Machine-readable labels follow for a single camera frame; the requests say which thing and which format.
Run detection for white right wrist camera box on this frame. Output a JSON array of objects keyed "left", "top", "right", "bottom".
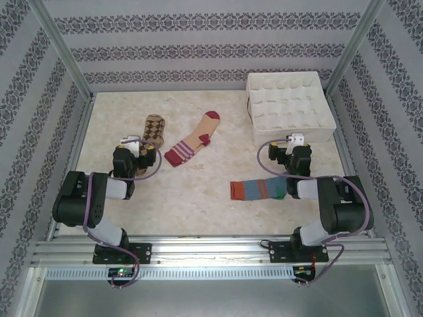
[{"left": 286, "top": 133, "right": 305, "bottom": 155}]

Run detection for sheet metal shelf panel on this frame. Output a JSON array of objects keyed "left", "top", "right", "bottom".
[{"left": 28, "top": 266, "right": 397, "bottom": 317}]

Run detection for brown argyle sock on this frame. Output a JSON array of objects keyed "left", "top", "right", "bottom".
[{"left": 135, "top": 114, "right": 166, "bottom": 176}]

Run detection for beige sock red toe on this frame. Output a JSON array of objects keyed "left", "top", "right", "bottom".
[{"left": 164, "top": 111, "right": 221, "bottom": 168}]

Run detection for aluminium mounting rail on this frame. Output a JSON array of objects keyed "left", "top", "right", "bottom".
[{"left": 31, "top": 236, "right": 393, "bottom": 267}]

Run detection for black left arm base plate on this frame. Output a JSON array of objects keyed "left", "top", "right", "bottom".
[{"left": 92, "top": 243, "right": 152, "bottom": 265}]

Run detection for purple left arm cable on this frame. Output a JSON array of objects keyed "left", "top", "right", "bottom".
[{"left": 82, "top": 138, "right": 164, "bottom": 290}]

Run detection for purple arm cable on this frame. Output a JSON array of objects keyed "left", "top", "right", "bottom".
[
  {"left": 257, "top": 137, "right": 373, "bottom": 287},
  {"left": 82, "top": 138, "right": 164, "bottom": 290}
]

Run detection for blue sock orange cuff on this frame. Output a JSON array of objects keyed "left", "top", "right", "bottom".
[{"left": 230, "top": 176, "right": 288, "bottom": 201}]

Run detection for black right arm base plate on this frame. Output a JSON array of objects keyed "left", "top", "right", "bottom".
[{"left": 269, "top": 242, "right": 330, "bottom": 264}]

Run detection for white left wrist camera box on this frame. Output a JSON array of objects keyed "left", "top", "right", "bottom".
[{"left": 119, "top": 134, "right": 142, "bottom": 157}]

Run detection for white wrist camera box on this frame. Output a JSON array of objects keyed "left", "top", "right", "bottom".
[
  {"left": 286, "top": 133, "right": 305, "bottom": 155},
  {"left": 119, "top": 134, "right": 142, "bottom": 157}
]

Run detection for aluminium table side rail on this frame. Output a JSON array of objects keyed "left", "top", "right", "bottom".
[
  {"left": 46, "top": 94, "right": 96, "bottom": 240},
  {"left": 325, "top": 92, "right": 376, "bottom": 238}
]

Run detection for white fabric organizer box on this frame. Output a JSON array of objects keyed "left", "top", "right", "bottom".
[{"left": 246, "top": 71, "right": 337, "bottom": 147}]

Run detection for slotted grey cable duct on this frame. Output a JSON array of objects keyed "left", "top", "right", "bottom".
[{"left": 44, "top": 266, "right": 295, "bottom": 281}]

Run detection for left controller board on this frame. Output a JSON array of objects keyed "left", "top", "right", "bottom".
[{"left": 108, "top": 267, "right": 135, "bottom": 277}]

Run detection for aluminium frame post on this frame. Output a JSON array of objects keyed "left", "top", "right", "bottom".
[
  {"left": 28, "top": 0, "right": 95, "bottom": 100},
  {"left": 325, "top": 0, "right": 387, "bottom": 96}
]

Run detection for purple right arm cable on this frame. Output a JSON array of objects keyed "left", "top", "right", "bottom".
[{"left": 257, "top": 137, "right": 373, "bottom": 287}]

